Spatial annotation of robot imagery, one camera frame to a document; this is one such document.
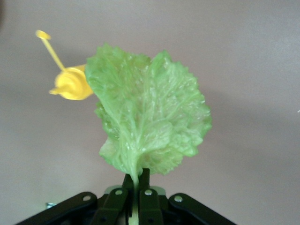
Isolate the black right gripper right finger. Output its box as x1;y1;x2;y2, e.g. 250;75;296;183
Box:
138;167;237;225

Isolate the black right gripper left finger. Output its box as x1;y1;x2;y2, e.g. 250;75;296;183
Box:
17;172;136;225

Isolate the green lettuce leaf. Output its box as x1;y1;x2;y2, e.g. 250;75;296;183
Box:
84;42;213;225

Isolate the yellow squeeze sauce bottle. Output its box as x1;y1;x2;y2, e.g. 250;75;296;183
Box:
35;30;95;101

